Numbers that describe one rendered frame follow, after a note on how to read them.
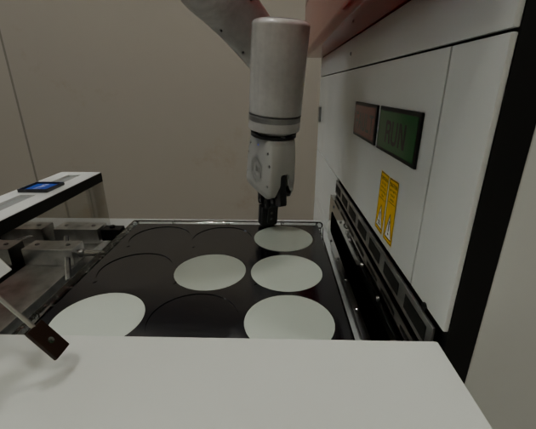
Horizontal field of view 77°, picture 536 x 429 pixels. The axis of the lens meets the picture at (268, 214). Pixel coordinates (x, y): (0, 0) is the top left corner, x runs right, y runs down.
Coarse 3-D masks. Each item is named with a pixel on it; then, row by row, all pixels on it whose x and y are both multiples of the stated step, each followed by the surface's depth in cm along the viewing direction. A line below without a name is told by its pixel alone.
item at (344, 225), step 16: (336, 208) 61; (336, 224) 67; (352, 224) 53; (336, 240) 64; (352, 240) 48; (336, 256) 61; (368, 256) 43; (352, 272) 52; (368, 272) 40; (352, 288) 48; (368, 288) 40; (384, 288) 36; (352, 304) 48; (368, 304) 45; (384, 304) 34; (368, 320) 42; (384, 320) 34; (400, 320) 31; (368, 336) 39; (400, 336) 30; (416, 336) 29
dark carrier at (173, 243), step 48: (144, 240) 57; (192, 240) 57; (240, 240) 57; (96, 288) 43; (144, 288) 43; (240, 288) 43; (336, 288) 44; (144, 336) 35; (192, 336) 35; (240, 336) 35; (336, 336) 35
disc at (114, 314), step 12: (84, 300) 41; (96, 300) 41; (108, 300) 41; (120, 300) 41; (132, 300) 41; (60, 312) 39; (72, 312) 39; (84, 312) 39; (96, 312) 39; (108, 312) 39; (120, 312) 39; (132, 312) 39; (144, 312) 39; (48, 324) 37; (60, 324) 37; (72, 324) 37; (84, 324) 37; (96, 324) 37; (108, 324) 37; (120, 324) 37; (132, 324) 37
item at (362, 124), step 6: (360, 108) 48; (366, 108) 45; (372, 108) 42; (360, 114) 48; (366, 114) 45; (372, 114) 42; (360, 120) 48; (366, 120) 45; (372, 120) 42; (354, 126) 52; (360, 126) 48; (366, 126) 45; (372, 126) 42; (360, 132) 48; (366, 132) 45; (372, 132) 42; (366, 138) 45; (372, 138) 42
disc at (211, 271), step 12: (180, 264) 49; (192, 264) 49; (204, 264) 49; (216, 264) 49; (228, 264) 49; (240, 264) 49; (180, 276) 46; (192, 276) 46; (204, 276) 46; (216, 276) 46; (228, 276) 46; (240, 276) 46; (192, 288) 43; (204, 288) 43; (216, 288) 43
